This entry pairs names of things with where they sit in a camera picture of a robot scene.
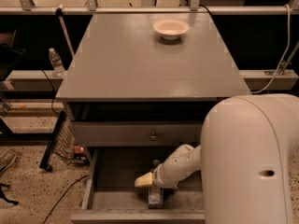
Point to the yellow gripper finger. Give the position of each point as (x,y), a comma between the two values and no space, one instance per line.
(144,181)

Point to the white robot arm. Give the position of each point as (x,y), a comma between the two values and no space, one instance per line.
(243,157)

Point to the open grey middle drawer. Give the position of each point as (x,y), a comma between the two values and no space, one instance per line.
(111,196)

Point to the round metal drawer knob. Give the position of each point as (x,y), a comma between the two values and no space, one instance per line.
(153,137)

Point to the closed grey top drawer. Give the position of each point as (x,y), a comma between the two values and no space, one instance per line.
(135,133)

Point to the grey drawer cabinet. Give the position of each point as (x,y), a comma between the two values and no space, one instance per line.
(124,71)

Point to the clear water bottle on ledge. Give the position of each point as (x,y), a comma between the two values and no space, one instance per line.
(56,62)

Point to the orange can on floor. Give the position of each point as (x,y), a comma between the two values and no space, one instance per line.
(79,153)

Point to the white paper bowl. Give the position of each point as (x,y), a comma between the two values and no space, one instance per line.
(171,29)

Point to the wooden stick with black tape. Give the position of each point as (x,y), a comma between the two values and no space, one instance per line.
(60,14)

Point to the black wire mesh rack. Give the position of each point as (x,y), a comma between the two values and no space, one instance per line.
(61,144)

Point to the metal railing frame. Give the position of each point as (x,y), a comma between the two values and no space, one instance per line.
(93,9)

